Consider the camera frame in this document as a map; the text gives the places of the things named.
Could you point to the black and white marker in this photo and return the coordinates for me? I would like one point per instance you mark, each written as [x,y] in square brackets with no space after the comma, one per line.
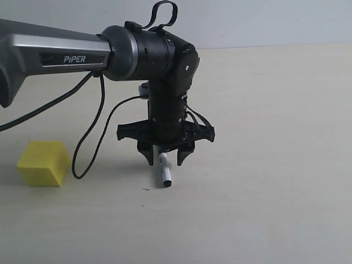
[165,169]

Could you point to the yellow foam cube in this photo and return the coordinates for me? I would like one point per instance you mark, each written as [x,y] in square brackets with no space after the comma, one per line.
[44,163]

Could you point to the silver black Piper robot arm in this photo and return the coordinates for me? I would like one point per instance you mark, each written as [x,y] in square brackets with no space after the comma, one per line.
[163,62]

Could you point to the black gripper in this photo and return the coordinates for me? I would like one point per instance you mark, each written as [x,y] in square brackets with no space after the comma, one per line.
[166,125]

